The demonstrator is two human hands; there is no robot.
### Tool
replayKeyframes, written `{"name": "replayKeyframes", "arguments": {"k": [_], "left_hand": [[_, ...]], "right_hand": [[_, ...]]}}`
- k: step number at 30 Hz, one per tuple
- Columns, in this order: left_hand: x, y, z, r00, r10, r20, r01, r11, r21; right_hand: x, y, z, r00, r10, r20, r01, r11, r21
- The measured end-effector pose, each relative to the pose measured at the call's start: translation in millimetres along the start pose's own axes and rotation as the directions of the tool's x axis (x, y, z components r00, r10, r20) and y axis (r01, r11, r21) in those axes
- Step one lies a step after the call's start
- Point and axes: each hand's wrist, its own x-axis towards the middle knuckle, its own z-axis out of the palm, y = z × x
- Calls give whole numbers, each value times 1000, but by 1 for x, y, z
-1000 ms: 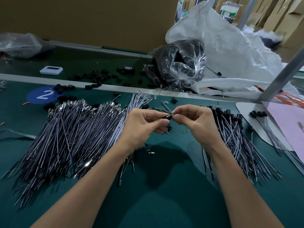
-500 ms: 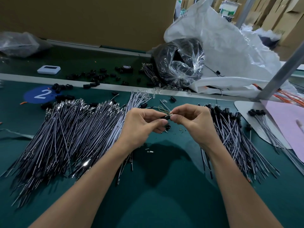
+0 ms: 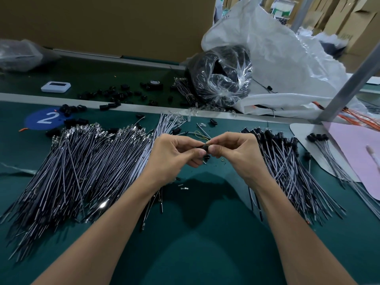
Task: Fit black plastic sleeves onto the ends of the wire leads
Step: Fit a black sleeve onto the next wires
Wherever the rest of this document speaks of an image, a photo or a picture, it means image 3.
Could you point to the person's left hand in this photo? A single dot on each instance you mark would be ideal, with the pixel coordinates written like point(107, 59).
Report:
point(169, 158)

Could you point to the person's right hand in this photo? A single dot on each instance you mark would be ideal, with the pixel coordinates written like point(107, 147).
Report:
point(243, 156)

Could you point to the black plastic caps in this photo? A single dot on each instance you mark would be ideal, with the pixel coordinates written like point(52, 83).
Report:
point(113, 99)

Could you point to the person's right forearm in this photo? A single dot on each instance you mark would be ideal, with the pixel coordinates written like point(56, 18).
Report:
point(303, 240)

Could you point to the person's left forearm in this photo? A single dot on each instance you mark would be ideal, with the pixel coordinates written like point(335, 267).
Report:
point(98, 243)

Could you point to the clear bag with black contents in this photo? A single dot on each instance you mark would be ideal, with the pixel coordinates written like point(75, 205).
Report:
point(221, 75)

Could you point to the large white plastic sack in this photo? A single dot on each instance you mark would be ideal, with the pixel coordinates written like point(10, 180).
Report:
point(285, 56)

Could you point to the pink paper sheet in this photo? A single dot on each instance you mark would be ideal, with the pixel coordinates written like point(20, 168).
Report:
point(356, 158)

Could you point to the white pen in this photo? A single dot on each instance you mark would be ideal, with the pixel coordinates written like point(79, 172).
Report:
point(374, 156)

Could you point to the blue round number sticker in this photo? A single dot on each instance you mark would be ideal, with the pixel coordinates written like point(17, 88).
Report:
point(44, 118)

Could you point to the small white timer device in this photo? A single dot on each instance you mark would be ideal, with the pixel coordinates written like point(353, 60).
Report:
point(56, 86)

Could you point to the brown cardboard panel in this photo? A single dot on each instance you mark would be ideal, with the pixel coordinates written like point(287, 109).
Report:
point(119, 23)

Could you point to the clear plastic strip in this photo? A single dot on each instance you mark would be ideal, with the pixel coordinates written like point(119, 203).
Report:
point(15, 168)

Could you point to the stack of cardboard boxes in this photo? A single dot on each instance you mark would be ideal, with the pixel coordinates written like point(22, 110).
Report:
point(359, 20)

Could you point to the crumpled clear plastic bag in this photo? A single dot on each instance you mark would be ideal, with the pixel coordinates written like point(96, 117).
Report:
point(22, 54)

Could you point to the grey metal frame post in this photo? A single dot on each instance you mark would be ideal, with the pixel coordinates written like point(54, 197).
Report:
point(304, 11)
point(350, 84)

